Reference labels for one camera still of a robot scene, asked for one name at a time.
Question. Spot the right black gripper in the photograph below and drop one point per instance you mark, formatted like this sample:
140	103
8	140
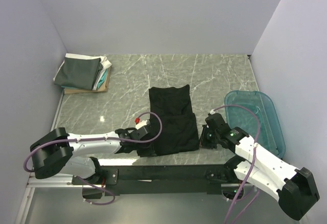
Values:
203	142

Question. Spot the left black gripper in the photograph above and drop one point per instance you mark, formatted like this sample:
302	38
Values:
149	152

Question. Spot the black t shirt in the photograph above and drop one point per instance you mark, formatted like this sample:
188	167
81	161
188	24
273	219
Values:
179	128

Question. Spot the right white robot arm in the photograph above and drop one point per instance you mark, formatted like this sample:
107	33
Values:
294	189

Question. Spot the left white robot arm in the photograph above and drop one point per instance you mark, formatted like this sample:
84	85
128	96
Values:
72	154

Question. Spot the black base beam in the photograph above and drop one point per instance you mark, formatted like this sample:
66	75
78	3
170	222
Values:
153	179

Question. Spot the teal plastic bin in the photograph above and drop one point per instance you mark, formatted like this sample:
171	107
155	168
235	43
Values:
244	109

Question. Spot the teal folded shirt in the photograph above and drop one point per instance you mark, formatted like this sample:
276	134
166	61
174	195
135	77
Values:
101	79

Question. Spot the white folded shirt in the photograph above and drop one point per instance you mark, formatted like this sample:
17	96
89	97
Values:
104	61

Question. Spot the dark green folded shirt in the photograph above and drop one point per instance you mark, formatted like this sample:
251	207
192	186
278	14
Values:
78	73

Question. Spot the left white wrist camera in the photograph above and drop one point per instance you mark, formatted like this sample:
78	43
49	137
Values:
141	123

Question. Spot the aluminium rail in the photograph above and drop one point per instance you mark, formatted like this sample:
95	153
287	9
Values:
65	180

